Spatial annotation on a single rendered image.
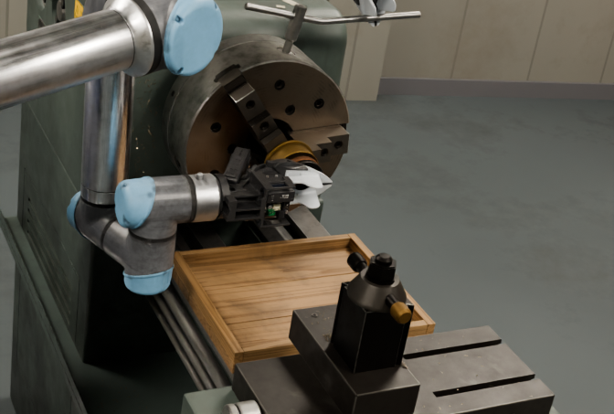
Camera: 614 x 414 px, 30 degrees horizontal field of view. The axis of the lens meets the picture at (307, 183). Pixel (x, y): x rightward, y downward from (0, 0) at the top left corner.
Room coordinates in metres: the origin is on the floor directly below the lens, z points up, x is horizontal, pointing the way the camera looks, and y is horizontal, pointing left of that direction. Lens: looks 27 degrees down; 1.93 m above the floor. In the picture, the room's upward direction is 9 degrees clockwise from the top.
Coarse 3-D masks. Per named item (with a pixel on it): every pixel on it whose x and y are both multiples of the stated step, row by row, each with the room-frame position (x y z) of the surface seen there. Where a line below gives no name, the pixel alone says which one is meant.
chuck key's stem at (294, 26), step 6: (294, 6) 1.88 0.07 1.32; (300, 6) 1.87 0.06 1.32; (294, 12) 1.87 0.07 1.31; (300, 12) 1.87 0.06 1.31; (294, 18) 1.87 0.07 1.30; (300, 18) 1.87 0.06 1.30; (294, 24) 1.87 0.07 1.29; (300, 24) 1.87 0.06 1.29; (288, 30) 1.87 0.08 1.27; (294, 30) 1.87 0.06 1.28; (288, 36) 1.87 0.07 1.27; (294, 36) 1.87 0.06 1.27; (288, 42) 1.87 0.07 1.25; (282, 48) 1.87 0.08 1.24; (288, 48) 1.87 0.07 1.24
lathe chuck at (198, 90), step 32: (224, 64) 1.82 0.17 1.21; (256, 64) 1.80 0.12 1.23; (288, 64) 1.83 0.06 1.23; (192, 96) 1.79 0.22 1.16; (224, 96) 1.77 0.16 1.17; (288, 96) 1.83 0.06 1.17; (320, 96) 1.86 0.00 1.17; (192, 128) 1.75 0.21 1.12; (224, 128) 1.78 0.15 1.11; (192, 160) 1.75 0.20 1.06; (224, 160) 1.78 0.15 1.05
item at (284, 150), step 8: (280, 144) 1.74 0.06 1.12; (288, 144) 1.74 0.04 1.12; (296, 144) 1.74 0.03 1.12; (304, 144) 1.76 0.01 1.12; (272, 152) 1.73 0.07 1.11; (280, 152) 1.73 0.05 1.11; (288, 152) 1.72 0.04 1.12; (296, 152) 1.72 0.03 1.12; (304, 152) 1.72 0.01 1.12; (296, 160) 1.70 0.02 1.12; (304, 160) 1.70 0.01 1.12; (312, 160) 1.71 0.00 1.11; (320, 168) 1.71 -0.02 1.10; (296, 184) 1.74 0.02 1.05
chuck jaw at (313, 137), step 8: (288, 128) 1.85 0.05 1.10; (312, 128) 1.86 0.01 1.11; (320, 128) 1.86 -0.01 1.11; (328, 128) 1.87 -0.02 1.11; (336, 128) 1.87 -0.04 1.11; (344, 128) 1.89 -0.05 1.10; (288, 136) 1.83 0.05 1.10; (296, 136) 1.82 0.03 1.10; (304, 136) 1.82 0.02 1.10; (312, 136) 1.83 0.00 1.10; (320, 136) 1.83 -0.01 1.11; (328, 136) 1.83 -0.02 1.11; (336, 136) 1.84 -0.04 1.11; (344, 136) 1.85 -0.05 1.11; (312, 144) 1.80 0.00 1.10; (320, 144) 1.80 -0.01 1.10; (328, 144) 1.81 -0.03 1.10; (336, 144) 1.85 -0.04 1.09; (344, 144) 1.85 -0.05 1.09; (312, 152) 1.77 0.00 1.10; (320, 152) 1.78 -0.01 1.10; (328, 152) 1.81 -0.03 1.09; (336, 152) 1.84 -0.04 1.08; (344, 152) 1.85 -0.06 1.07; (320, 160) 1.78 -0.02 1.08; (328, 160) 1.81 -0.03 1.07
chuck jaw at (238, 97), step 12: (228, 72) 1.81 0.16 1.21; (228, 84) 1.78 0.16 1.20; (240, 84) 1.79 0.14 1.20; (228, 96) 1.79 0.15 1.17; (240, 96) 1.75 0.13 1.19; (252, 96) 1.76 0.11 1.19; (240, 108) 1.75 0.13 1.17; (252, 108) 1.76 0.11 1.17; (264, 108) 1.77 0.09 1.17; (252, 120) 1.75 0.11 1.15; (264, 120) 1.75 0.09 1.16; (252, 132) 1.77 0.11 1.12; (264, 132) 1.75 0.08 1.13; (276, 132) 1.75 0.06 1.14; (264, 144) 1.73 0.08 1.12; (276, 144) 1.74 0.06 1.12
